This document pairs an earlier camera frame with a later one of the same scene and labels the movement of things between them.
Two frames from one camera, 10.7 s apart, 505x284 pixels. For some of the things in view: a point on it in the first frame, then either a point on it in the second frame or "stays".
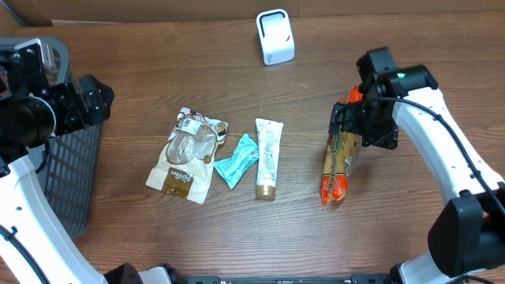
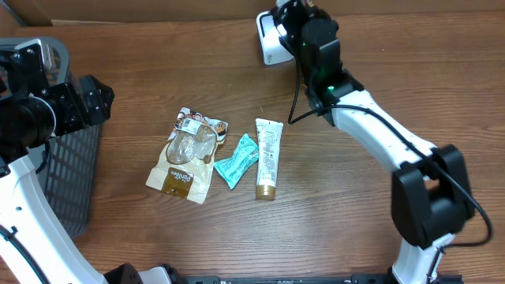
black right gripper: x=387 y=139 to x=314 y=12
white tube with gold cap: x=268 y=134 stays
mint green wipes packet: x=233 y=169 stays
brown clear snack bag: x=185 y=166 stays
